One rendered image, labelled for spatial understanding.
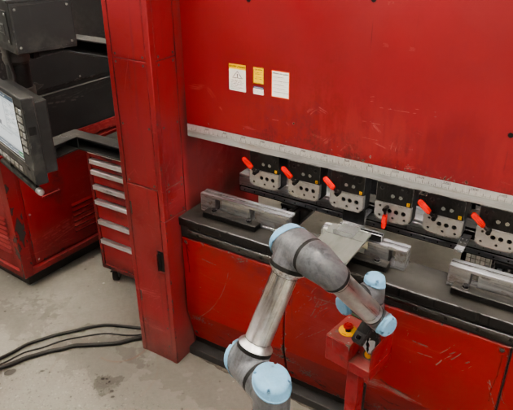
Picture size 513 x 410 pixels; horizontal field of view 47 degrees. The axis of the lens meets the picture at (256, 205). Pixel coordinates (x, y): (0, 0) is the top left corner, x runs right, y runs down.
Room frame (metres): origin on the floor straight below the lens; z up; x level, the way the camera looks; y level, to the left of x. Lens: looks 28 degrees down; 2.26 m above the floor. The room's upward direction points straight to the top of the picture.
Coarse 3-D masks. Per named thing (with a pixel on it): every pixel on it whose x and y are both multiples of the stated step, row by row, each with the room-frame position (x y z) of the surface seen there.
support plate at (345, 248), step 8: (360, 232) 2.15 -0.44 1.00; (328, 240) 2.08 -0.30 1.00; (336, 240) 2.08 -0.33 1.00; (344, 240) 2.08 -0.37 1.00; (352, 240) 2.08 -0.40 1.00; (360, 240) 2.08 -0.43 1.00; (336, 248) 2.02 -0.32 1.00; (344, 248) 2.02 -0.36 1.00; (352, 248) 2.02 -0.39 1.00; (360, 248) 2.03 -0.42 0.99; (344, 256) 1.96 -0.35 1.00; (352, 256) 1.96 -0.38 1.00
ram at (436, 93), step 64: (192, 0) 2.57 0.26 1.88; (256, 0) 2.41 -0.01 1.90; (320, 0) 2.26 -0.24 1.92; (384, 0) 2.13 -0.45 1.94; (448, 0) 2.01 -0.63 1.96; (512, 0) 1.91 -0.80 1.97; (192, 64) 2.58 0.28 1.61; (256, 64) 2.41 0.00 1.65; (320, 64) 2.25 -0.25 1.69; (384, 64) 2.12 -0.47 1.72; (448, 64) 2.00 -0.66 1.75; (512, 64) 1.89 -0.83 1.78; (256, 128) 2.41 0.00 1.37; (320, 128) 2.25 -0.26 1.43; (384, 128) 2.10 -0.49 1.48; (448, 128) 1.98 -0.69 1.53; (512, 128) 1.87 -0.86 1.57; (448, 192) 1.96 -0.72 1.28; (512, 192) 1.85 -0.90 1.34
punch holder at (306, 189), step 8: (296, 168) 2.30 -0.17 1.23; (304, 168) 2.28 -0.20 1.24; (312, 168) 2.26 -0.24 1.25; (320, 168) 2.24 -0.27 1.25; (296, 176) 2.30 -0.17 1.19; (304, 176) 2.28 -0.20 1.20; (312, 176) 2.26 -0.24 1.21; (320, 176) 2.24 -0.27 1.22; (288, 184) 2.31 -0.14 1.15; (296, 184) 2.29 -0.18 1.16; (304, 184) 2.28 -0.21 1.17; (312, 184) 2.26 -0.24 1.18; (320, 184) 2.24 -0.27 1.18; (296, 192) 2.29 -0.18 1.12; (304, 192) 2.27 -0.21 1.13; (312, 192) 2.26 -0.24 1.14; (320, 192) 2.25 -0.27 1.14; (312, 200) 2.25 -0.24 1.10
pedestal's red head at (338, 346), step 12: (336, 336) 1.74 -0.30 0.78; (336, 348) 1.72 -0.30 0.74; (348, 348) 1.69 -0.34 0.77; (360, 348) 1.74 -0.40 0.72; (384, 348) 1.70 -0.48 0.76; (336, 360) 1.72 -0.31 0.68; (348, 360) 1.69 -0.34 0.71; (360, 360) 1.69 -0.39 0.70; (372, 360) 1.64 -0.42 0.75; (384, 360) 1.71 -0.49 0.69; (360, 372) 1.65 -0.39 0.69; (372, 372) 1.64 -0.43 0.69
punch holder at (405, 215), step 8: (384, 184) 2.09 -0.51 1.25; (392, 184) 2.07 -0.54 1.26; (376, 192) 2.11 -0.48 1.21; (384, 192) 2.09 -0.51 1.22; (392, 192) 2.07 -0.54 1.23; (400, 192) 2.06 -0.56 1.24; (408, 192) 2.04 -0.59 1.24; (416, 192) 2.06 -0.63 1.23; (376, 200) 2.10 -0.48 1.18; (384, 200) 2.09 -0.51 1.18; (392, 200) 2.07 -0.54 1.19; (400, 200) 2.05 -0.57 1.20; (408, 200) 2.04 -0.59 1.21; (416, 200) 2.07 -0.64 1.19; (376, 208) 2.10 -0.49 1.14; (392, 208) 2.06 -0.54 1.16; (400, 208) 2.05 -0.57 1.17; (408, 208) 2.03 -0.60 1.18; (376, 216) 2.10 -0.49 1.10; (392, 216) 2.06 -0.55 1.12; (400, 216) 2.05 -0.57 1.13; (408, 216) 2.03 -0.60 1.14; (400, 224) 2.04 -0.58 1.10
